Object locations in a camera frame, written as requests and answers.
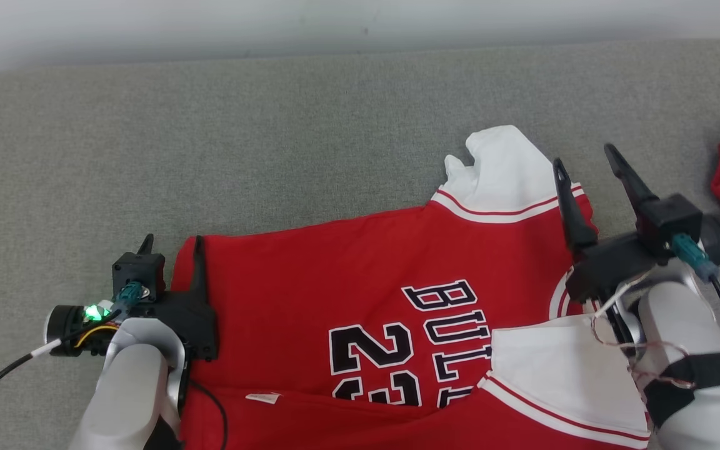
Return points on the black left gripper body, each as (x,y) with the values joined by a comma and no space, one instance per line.
(194,325)

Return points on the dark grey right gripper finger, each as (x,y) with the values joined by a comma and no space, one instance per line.
(632,181)
(572,212)

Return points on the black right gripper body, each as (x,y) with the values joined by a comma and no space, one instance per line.
(610,265)

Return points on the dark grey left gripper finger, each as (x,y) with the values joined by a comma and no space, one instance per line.
(146,245)
(198,269)

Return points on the red Bulls shirt white sleeves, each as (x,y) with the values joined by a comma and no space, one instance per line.
(310,294)

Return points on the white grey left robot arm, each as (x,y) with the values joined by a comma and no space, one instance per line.
(129,387)

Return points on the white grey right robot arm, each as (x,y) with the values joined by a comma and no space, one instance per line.
(679,325)

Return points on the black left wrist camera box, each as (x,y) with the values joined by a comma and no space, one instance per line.
(141,269)

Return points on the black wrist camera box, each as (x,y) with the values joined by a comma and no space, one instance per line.
(141,269)
(669,219)

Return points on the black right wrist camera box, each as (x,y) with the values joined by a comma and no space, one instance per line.
(669,219)

